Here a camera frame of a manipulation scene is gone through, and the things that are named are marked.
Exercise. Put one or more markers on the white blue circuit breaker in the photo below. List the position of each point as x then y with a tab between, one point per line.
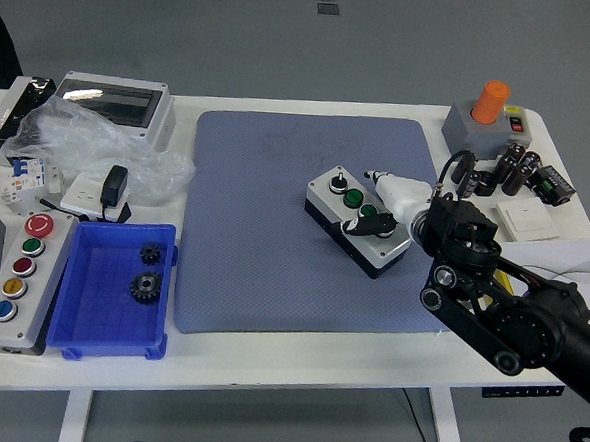
27	179

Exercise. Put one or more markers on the blue plastic bin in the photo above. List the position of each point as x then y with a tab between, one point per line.
98	319

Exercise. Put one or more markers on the white wall socket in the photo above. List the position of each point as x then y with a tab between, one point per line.
81	195

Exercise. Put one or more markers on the grey four-button control box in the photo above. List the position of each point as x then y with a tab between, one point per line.
322	190

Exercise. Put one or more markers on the blue-grey padded mat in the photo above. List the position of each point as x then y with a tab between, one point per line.
254	228

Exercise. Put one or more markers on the grey five-button control box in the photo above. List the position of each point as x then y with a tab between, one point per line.
40	285

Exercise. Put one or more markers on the orange cylinder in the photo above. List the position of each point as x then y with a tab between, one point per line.
490	103

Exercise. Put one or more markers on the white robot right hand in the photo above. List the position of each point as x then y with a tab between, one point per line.
402	192

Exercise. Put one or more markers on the white wall switch plate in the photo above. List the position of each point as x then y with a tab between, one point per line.
525	220

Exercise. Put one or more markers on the black module green terminals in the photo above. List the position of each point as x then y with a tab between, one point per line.
552	185

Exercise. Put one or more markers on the black power adapter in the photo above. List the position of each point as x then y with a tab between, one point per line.
114	185

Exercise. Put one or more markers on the black cylindrical capacitor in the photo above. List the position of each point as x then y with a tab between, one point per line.
473	186
515	178
462	170
515	150
502	167
530	160

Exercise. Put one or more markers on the white switch box red button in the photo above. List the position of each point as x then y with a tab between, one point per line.
515	121

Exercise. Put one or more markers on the white table leg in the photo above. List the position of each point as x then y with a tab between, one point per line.
447	431
75	418

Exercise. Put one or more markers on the white paper booklet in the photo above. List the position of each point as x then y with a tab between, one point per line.
573	258

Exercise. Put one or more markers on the clear plastic bag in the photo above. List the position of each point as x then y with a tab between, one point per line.
79	138

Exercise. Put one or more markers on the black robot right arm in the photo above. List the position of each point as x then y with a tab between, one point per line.
519	315

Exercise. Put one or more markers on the grey square block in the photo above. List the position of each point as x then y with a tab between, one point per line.
461	131

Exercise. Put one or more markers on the large black gear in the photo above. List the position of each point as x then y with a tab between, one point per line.
139	291

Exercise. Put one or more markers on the small black gear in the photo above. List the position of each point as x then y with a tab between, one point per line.
149	254

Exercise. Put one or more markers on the black table control panel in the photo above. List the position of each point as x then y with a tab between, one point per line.
522	391

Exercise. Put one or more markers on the small black holder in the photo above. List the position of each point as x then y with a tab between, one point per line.
487	185

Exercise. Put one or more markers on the grey distribution box clear lid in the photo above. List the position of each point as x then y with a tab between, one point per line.
112	102

